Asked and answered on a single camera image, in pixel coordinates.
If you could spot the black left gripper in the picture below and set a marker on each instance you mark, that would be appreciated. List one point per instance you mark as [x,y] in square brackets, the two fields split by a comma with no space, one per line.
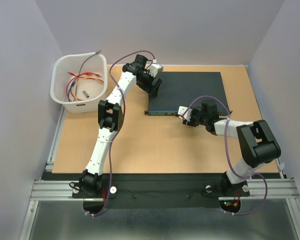
[151,89]

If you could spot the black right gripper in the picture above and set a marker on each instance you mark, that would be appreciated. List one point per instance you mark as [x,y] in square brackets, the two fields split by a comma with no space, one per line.
[185,121]

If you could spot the small grey transceiver module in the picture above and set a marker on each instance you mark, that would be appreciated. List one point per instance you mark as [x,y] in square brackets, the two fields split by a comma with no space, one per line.
[85,94]

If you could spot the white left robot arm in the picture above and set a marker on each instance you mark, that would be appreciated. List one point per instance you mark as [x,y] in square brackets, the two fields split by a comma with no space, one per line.
[111,114]

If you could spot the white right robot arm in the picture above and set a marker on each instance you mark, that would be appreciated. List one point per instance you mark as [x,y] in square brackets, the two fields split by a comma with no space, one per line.
[258,145]

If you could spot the white plastic basket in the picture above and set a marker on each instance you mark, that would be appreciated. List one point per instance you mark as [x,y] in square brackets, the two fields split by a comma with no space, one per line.
[75,73]

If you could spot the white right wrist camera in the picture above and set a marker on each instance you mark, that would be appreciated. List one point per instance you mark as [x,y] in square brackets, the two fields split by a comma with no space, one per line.
[184,113]

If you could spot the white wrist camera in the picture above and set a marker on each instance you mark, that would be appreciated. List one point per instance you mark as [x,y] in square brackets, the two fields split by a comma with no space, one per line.
[184,113]
[154,68]

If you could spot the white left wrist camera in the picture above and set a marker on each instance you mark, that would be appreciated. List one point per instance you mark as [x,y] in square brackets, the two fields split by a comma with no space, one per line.
[154,68]

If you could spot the dark blue network switch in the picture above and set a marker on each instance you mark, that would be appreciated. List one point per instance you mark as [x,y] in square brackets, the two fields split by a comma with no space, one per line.
[181,88]

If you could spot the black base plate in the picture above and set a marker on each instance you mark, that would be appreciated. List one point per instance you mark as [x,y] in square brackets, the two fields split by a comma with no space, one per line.
[159,191]

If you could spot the aluminium frame rail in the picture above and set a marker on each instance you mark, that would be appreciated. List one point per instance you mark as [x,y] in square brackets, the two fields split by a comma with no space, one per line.
[60,190]

